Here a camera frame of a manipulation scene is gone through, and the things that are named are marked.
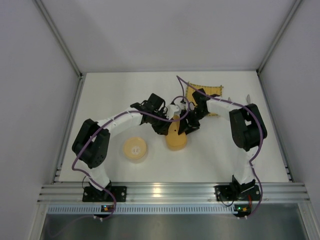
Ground oblong tan box lid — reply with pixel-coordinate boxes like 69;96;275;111
165;121;188;143

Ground bamboo sushi mat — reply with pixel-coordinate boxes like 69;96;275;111
185;82;223;117

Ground round tan lid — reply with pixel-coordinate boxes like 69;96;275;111
122;137;147;154

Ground metal tongs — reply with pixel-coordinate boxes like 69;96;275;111
227;94;251;105

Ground oblong tan lunch box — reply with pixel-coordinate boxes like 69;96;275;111
166;141;187;151

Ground round steel container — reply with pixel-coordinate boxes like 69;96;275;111
123;150;148;164

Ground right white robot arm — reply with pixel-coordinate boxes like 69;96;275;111
178;88;268;199

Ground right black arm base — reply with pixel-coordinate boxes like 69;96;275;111
214;184;261;203

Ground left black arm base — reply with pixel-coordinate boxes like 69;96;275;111
82;185;128;202

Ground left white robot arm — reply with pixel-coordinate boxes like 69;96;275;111
71;93;181;191

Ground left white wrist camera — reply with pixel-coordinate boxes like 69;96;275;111
165;104;182;120

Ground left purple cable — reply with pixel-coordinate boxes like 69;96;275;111
71;95;190;221

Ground aluminium mounting rail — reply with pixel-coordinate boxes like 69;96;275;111
37;182;310;204

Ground grey slotted cable duct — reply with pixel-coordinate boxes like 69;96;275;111
47;203;248;215

